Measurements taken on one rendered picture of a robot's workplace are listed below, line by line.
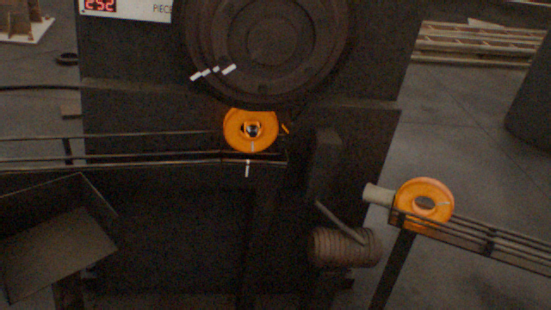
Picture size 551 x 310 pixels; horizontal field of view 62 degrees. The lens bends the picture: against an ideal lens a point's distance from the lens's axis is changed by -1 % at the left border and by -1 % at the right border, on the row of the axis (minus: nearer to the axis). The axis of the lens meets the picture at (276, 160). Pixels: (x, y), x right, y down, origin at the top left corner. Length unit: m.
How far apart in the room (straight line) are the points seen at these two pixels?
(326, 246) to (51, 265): 0.76
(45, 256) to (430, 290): 1.57
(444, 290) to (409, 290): 0.17
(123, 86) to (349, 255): 0.83
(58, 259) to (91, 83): 0.49
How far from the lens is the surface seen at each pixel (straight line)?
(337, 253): 1.46
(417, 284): 2.22
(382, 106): 1.51
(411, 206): 1.42
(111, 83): 1.41
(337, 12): 1.19
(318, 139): 1.39
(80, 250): 1.26
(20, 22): 4.10
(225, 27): 1.10
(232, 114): 1.32
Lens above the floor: 1.49
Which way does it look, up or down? 34 degrees down
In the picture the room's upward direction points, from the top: 11 degrees clockwise
